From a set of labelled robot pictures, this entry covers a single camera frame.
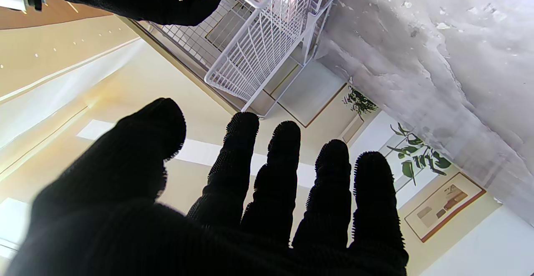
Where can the framed beige abstract picture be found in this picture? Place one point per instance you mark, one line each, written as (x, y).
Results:
(444, 207)

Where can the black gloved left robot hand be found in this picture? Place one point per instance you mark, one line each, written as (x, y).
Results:
(125, 226)

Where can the large leafy green plant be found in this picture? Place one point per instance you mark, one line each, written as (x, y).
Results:
(417, 155)

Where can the small green plant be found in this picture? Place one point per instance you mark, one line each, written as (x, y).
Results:
(361, 103)

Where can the white panel brown frame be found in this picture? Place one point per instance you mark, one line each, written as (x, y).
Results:
(308, 94)

